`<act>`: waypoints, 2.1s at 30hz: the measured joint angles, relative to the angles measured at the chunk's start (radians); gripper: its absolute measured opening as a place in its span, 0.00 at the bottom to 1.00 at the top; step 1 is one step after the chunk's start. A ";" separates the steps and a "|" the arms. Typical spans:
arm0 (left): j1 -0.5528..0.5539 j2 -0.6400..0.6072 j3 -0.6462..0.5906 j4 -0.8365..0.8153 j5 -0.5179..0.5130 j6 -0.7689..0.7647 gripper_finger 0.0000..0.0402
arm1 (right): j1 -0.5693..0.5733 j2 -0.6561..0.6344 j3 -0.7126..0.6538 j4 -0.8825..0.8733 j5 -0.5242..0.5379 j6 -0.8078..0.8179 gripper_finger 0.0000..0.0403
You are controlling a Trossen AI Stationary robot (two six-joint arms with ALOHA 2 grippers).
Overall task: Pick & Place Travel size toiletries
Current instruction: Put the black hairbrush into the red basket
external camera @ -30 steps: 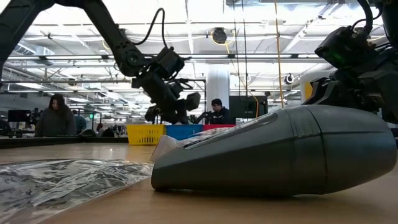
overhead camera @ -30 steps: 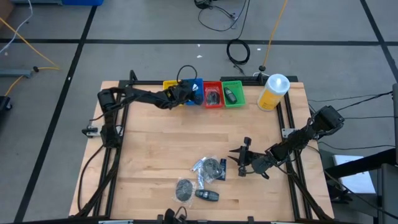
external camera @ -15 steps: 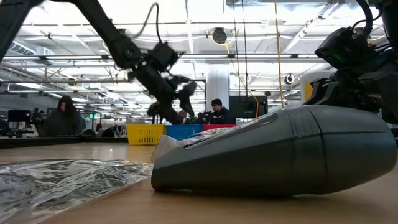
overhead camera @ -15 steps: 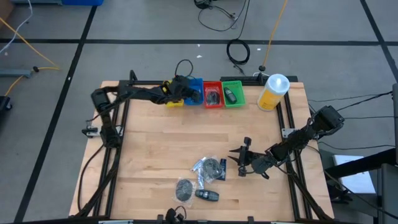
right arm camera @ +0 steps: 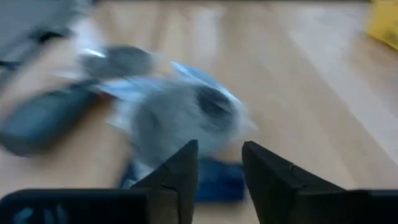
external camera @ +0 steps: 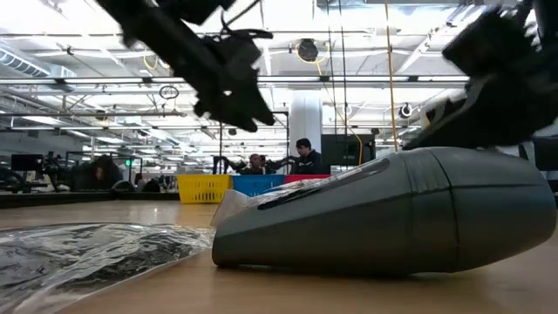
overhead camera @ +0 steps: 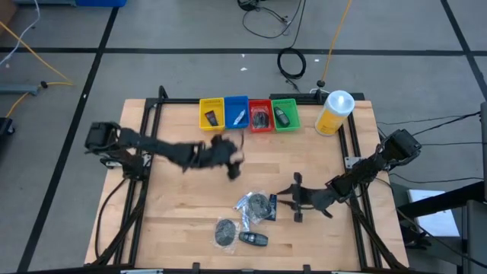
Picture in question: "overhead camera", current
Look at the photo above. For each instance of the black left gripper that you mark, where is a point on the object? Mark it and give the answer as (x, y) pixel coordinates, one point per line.
(218, 154)

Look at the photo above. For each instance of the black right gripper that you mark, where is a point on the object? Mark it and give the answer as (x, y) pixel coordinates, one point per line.
(312, 198)

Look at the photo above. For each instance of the small black squeeze tube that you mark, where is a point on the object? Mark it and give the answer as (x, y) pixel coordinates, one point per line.
(273, 203)
(211, 118)

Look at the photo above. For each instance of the bagged dark round sponge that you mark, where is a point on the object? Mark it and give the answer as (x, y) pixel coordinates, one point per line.
(225, 232)
(259, 205)
(261, 119)

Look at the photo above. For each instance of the small white toothpaste tube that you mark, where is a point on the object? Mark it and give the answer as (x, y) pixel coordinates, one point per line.
(246, 222)

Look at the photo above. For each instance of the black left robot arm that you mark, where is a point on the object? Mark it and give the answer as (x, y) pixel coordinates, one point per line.
(163, 146)

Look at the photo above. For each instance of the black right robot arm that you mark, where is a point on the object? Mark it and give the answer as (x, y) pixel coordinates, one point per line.
(365, 171)

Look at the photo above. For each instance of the blue plastic basket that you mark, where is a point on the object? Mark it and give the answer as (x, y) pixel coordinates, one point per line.
(230, 104)

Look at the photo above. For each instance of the yellow plastic basket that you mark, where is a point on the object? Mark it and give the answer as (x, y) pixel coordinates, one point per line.
(213, 104)

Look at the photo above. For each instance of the red plastic basket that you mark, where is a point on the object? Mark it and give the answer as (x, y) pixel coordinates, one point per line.
(261, 102)

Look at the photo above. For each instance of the green plastic basket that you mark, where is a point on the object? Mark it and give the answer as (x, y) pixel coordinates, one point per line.
(293, 114)

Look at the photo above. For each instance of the black table clamp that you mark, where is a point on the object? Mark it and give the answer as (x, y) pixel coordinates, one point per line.
(306, 268)
(196, 267)

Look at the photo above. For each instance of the yellow wipes canister white lid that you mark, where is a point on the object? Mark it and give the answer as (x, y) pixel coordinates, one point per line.
(331, 120)

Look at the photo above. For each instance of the white box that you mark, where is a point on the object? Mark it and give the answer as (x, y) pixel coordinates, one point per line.
(437, 224)

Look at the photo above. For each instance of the black beam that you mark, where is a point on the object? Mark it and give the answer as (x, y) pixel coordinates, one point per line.
(449, 199)

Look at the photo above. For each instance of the grey cabinet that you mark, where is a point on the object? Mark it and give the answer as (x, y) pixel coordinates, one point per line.
(477, 236)

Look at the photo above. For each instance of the blue plastic bin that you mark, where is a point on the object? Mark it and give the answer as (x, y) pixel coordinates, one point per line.
(100, 2)

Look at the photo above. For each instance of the grey power strip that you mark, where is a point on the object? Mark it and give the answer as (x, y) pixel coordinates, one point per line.
(19, 90)

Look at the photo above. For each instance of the black caster base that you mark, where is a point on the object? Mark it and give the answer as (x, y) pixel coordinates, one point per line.
(4, 127)

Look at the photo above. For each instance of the grey floor bar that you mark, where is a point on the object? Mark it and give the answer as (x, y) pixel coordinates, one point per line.
(45, 2)

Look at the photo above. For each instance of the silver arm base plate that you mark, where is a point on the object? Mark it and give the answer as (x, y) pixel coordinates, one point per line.
(351, 162)

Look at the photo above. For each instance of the black metal table frame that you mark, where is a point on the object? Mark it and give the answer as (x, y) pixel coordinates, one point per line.
(179, 101)

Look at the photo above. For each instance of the black camera mount knob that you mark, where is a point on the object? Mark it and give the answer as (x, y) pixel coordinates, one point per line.
(320, 83)

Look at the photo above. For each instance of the silver bracket plate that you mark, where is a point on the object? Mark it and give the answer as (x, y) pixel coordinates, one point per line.
(142, 271)

